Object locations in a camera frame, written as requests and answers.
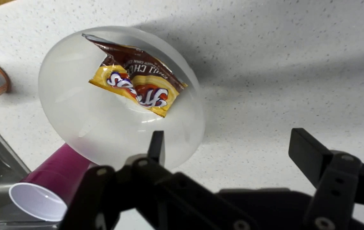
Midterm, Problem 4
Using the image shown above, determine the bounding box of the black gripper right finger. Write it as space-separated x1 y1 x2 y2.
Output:
287 127 364 230

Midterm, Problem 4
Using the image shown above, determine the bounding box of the pink plastic cup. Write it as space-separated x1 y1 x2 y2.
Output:
8 142 94 224

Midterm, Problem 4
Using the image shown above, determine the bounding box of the yellow snack pack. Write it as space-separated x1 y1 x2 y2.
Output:
80 32 189 119

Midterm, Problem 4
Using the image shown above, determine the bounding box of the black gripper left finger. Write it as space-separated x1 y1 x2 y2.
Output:
59 129 252 230

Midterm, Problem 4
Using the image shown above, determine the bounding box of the translucent plastic bowl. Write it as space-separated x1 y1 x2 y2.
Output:
37 26 207 170

